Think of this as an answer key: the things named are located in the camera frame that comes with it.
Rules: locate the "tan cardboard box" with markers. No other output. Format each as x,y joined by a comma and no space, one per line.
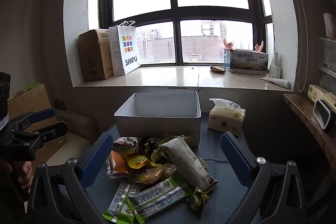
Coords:
78,121

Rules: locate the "white tube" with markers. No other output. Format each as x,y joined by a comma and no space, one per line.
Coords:
275,82

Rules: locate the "black window frame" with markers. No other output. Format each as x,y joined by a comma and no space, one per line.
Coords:
176,15

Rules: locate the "olive wrapped candy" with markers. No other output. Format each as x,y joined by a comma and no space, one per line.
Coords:
197,200

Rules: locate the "large green snack packet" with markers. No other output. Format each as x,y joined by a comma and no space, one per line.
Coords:
157,196

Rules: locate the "cream tissue pack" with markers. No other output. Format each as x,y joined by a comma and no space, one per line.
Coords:
225,121

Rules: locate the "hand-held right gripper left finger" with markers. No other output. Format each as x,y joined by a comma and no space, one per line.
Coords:
95,161

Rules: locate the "cream small carton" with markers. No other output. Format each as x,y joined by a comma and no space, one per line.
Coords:
319,91

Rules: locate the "large brown cardboard box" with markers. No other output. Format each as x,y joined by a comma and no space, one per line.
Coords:
29,103

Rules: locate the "clear plastic drawer unit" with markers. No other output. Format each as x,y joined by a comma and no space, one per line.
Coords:
326,64

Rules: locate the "brown crumpled packet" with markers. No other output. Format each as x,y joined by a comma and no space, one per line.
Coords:
218,69

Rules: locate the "clear round cake packet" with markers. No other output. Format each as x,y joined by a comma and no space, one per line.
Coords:
149,174

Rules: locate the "brown stone shelf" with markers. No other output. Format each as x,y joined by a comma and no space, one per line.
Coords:
302,111

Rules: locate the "white bottle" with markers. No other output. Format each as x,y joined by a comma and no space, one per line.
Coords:
274,69

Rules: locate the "white black desk clock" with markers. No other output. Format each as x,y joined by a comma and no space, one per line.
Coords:
321,113

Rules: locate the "white cardboard box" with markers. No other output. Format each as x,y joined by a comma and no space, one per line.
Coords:
157,125

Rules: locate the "printed blue carton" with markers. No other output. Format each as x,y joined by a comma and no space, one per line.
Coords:
246,62

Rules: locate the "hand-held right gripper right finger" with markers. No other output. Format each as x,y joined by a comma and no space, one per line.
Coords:
236,161

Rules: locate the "pink bag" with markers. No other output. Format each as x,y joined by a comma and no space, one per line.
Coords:
330,26

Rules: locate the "green printed packet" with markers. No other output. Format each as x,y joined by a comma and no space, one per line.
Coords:
27,88

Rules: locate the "white shopping bag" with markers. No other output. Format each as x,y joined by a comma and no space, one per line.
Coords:
128,56

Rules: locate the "dark snack packet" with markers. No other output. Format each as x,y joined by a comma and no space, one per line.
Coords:
149,144

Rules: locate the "tall brown cardboard box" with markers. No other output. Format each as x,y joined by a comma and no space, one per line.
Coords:
93,56

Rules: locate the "person's left hand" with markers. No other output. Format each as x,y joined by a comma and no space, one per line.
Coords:
25,174

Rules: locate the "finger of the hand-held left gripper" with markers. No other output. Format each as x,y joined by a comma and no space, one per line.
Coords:
43,113
52,132

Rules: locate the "small green snack packet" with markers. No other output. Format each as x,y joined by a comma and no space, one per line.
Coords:
118,203

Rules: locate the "orange bread packet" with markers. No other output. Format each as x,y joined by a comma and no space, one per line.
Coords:
116,163

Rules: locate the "long white snack packet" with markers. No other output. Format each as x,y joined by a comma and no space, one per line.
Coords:
183,163

